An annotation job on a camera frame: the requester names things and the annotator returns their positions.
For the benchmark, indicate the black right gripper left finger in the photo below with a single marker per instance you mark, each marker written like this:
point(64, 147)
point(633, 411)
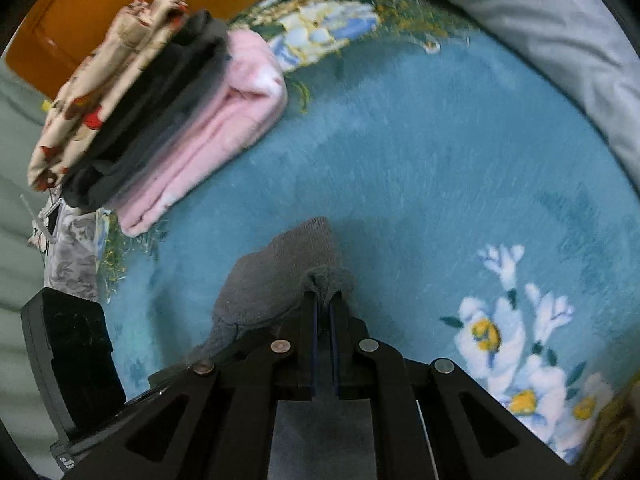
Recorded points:
point(297, 370)

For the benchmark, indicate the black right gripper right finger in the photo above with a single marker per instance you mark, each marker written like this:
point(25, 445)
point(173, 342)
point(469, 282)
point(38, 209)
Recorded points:
point(350, 368)

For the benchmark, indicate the grey fleece garment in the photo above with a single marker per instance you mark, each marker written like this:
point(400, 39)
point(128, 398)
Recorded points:
point(264, 287)

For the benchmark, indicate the grey floral storage bag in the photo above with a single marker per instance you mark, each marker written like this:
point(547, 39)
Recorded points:
point(66, 238)

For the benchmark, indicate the teal floral bed blanket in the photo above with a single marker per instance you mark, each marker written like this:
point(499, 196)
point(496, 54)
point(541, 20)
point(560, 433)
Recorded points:
point(482, 215)

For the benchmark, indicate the black folded garment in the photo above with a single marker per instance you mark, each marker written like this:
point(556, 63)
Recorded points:
point(187, 71)

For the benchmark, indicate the pink folded garment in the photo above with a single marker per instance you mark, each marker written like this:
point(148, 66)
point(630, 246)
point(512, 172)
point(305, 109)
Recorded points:
point(251, 99)

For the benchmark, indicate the pale green curtain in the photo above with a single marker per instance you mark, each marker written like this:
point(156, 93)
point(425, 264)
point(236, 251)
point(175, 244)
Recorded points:
point(22, 410)

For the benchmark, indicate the cream patterned folded garment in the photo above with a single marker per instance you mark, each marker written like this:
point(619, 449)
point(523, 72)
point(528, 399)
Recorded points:
point(136, 36)

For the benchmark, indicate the orange wooden headboard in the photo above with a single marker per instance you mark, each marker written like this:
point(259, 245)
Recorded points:
point(100, 15)

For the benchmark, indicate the light blue floral quilt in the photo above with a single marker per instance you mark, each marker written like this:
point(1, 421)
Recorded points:
point(580, 47)

